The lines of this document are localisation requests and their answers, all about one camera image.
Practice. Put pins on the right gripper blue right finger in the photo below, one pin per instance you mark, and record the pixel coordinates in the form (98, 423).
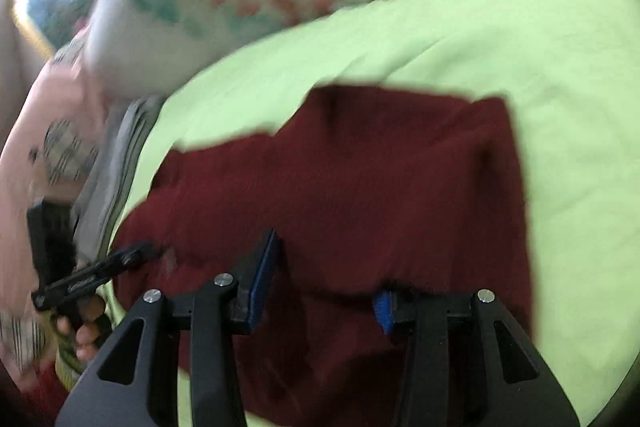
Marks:
(385, 308)

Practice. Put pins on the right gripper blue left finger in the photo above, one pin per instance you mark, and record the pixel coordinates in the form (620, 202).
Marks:
(253, 276)

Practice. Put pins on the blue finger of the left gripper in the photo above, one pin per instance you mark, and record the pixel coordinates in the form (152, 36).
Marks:
(133, 257)

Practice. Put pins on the dark red knit hooded sweater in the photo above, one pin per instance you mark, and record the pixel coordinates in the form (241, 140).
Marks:
(365, 187)

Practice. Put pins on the person's left hand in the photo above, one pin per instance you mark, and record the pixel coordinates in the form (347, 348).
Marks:
(81, 335)

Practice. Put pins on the pink heart-print pillow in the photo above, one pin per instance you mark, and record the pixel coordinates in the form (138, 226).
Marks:
(49, 153)

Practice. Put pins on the folded grey towel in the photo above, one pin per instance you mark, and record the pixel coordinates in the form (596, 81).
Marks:
(94, 213)

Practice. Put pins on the light green bed sheet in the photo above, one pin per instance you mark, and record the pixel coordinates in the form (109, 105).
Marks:
(569, 70)

